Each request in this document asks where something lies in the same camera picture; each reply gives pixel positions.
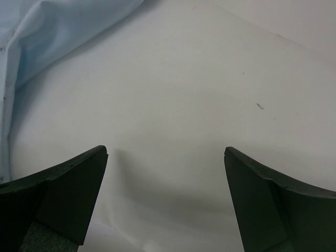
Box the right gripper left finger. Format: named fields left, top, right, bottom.
left=1, top=145, right=108, bottom=251

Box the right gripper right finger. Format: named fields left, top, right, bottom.
left=224, top=146, right=335, bottom=251

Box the light blue pillowcase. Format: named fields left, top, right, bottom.
left=1, top=1, right=158, bottom=183

